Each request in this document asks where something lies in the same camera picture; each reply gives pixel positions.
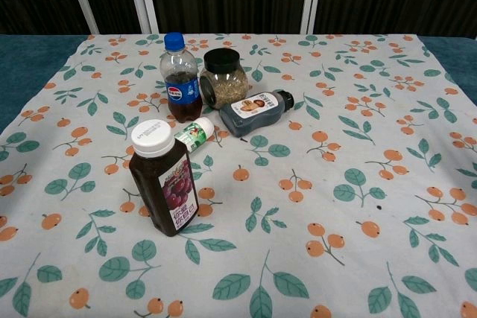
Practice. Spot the grey squeeze bottle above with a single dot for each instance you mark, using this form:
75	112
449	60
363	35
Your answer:
250	115

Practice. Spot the small green white bottle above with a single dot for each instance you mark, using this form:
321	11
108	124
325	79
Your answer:
194	135

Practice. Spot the cola bottle with blue cap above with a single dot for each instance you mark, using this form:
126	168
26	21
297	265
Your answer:
179	83

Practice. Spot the dark juice bottle white cap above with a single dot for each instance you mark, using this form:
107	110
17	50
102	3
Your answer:
164	184

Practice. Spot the glass jar with black lid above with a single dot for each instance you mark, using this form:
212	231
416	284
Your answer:
224	83

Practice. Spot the floral orange leaf tablecloth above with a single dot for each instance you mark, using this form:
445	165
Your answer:
261	199

